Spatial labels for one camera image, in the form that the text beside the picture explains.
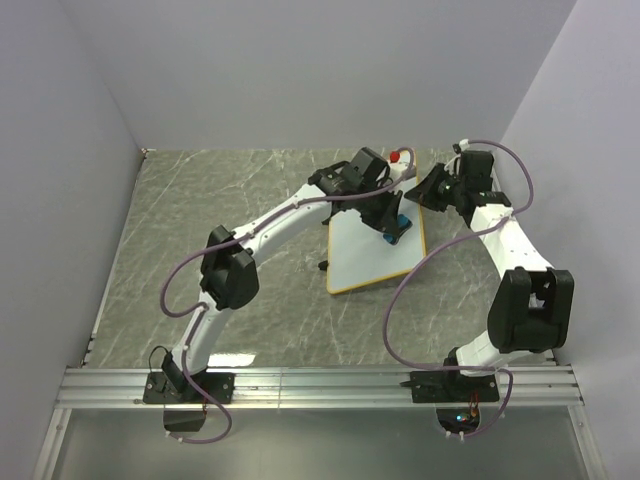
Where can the blue whiteboard eraser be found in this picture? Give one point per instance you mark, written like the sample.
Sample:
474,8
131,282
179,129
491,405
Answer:
403,224

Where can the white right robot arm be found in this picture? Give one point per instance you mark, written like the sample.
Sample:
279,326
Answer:
531,309

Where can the aluminium mounting rail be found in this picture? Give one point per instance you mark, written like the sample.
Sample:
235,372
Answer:
336,423

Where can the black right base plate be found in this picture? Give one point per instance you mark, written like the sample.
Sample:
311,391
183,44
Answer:
450,387

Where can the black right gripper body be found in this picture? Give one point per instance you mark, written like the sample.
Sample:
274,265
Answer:
448,187

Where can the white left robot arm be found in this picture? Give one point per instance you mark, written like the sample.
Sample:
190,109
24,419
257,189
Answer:
229,272

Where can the yellow framed whiteboard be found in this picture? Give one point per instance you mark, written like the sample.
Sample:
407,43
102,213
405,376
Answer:
358,255

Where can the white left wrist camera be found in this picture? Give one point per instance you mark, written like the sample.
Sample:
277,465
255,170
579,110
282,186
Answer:
401,165

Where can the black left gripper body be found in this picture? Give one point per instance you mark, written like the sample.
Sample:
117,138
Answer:
362,204

